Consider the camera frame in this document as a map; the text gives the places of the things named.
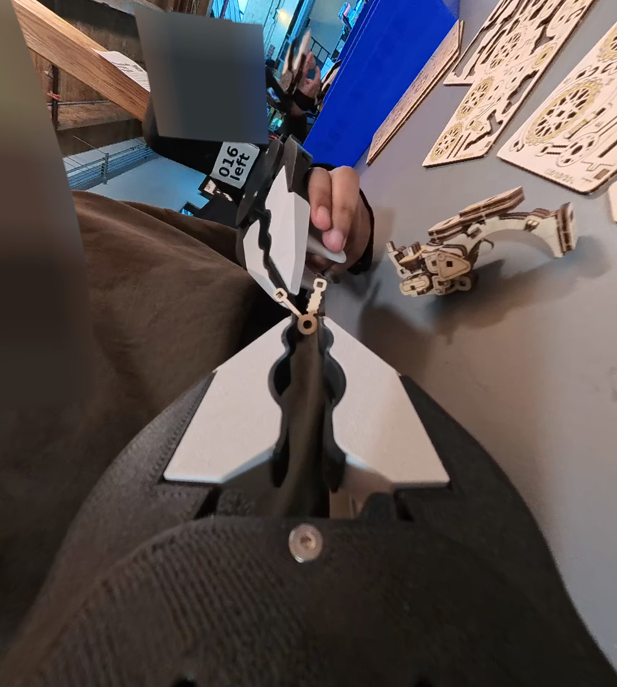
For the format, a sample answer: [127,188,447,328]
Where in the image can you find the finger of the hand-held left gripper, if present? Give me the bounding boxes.
[263,161,314,295]
[241,216,289,302]

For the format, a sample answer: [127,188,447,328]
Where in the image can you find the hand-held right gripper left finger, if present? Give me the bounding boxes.
[163,316,304,485]

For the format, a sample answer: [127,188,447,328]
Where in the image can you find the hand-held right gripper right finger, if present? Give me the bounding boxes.
[314,317,451,493]

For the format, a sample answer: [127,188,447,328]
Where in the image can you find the small wooden linkage part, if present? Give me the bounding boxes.
[273,276,329,332]

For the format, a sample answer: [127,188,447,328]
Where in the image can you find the assembled wooden model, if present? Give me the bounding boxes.
[386,187,578,299]

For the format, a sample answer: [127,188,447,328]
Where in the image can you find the person's left hand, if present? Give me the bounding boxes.
[307,165,367,261]

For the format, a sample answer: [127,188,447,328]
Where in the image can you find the person's olive brown clothing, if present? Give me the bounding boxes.
[0,190,298,653]

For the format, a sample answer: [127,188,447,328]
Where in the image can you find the blue plastic box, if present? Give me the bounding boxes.
[303,0,459,163]

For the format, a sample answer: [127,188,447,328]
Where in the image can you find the wooden puzzle sheet small gears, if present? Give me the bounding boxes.
[422,32,564,168]

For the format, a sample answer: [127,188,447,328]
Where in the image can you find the white paper label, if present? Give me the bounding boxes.
[95,50,152,93]

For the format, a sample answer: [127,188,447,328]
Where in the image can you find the stack of wooden puzzle sheets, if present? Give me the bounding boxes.
[366,20,466,166]

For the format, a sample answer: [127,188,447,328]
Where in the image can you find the wooden beam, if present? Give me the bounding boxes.
[12,0,151,123]

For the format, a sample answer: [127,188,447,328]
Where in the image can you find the wooden puzzle sheet large gears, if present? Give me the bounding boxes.
[498,0,617,195]

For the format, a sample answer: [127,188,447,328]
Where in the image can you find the emptied wooden puzzle sheet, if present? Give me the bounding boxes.
[444,0,596,87]

